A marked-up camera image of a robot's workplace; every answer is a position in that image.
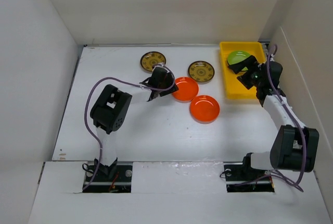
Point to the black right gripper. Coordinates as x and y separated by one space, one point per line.
237 67

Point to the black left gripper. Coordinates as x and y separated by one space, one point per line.
168 80

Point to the green plate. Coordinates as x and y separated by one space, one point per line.
236 57

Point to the orange plate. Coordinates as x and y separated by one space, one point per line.
204 108
188 89

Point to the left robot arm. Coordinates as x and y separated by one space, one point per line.
108 113

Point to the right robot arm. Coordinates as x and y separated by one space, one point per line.
295 145

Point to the yellow plastic bin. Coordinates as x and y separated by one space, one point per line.
232 87

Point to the yellow patterned plate left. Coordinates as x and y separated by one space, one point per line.
150 59

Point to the yellow patterned plate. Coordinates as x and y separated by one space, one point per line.
201 71
150 59

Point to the yellow patterned plate right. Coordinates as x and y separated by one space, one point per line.
201 71

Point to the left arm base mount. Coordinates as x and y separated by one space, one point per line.
116 178

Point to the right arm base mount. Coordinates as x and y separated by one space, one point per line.
240 177

